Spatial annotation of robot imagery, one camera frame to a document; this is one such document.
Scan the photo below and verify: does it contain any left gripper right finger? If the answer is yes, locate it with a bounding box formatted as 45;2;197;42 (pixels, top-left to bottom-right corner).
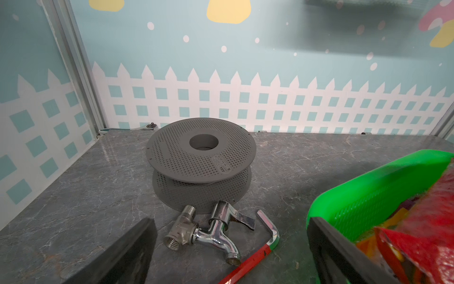
307;217;398;284

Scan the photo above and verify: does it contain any red handled tool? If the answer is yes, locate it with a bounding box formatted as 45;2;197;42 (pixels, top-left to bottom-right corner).
219;209;280;284

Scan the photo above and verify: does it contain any red candy bag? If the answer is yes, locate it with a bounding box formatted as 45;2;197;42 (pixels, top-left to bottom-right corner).
374;163;454;284

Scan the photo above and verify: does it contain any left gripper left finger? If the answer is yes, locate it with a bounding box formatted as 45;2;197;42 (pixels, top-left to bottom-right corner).
66;218;158;284

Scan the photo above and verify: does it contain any green plastic basket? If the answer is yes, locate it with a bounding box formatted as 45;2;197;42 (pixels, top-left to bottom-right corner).
307;150;454;242

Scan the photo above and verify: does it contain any chrome water tap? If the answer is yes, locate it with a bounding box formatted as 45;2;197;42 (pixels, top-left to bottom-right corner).
163;201;255;266

